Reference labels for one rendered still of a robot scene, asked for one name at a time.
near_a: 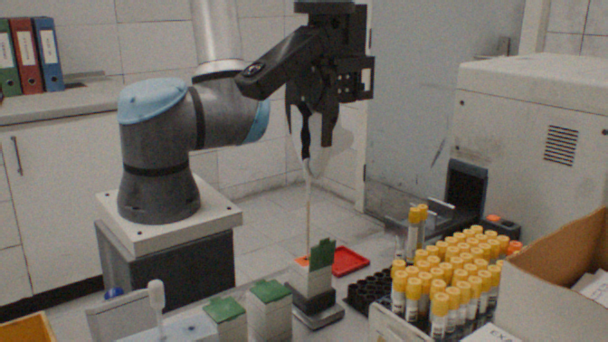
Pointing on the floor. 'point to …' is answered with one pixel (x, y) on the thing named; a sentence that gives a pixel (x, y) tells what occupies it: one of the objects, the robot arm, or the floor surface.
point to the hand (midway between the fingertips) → (308, 168)
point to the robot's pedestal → (170, 267)
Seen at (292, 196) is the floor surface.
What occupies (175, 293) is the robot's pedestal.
